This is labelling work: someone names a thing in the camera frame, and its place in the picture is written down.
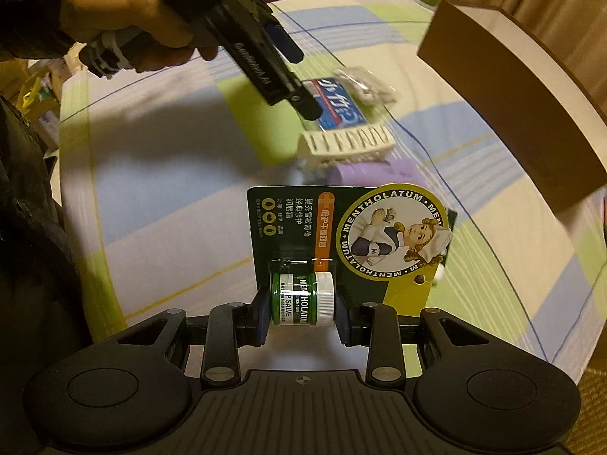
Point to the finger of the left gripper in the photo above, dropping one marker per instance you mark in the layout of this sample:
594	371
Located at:
302	101
284	43

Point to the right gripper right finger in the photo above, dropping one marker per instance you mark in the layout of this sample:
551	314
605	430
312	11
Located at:
342	315

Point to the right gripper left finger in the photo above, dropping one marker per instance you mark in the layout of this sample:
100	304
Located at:
260	316

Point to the blue toothpaste box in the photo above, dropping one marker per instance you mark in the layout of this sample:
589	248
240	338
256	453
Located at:
339	110

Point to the cotton swab bag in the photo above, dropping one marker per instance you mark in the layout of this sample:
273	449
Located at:
366	87

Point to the white hair claw clip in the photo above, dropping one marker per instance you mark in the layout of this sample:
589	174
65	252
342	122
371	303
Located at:
351	144

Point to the green Mentholatum blister card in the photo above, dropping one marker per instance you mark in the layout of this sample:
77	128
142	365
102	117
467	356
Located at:
313	245

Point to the purple tube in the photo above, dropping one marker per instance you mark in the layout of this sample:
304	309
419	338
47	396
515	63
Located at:
375	173

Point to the person's left hand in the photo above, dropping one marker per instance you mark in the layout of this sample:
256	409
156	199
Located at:
86	20

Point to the plaid tablecloth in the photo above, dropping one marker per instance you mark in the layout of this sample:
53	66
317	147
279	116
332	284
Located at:
155	168

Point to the black jacket sleeve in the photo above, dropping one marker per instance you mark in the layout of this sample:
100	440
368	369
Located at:
42	318

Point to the brown cardboard storage box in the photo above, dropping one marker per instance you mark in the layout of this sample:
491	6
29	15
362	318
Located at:
535	105

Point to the woven quilted chair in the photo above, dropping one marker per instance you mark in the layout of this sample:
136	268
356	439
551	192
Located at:
589	436

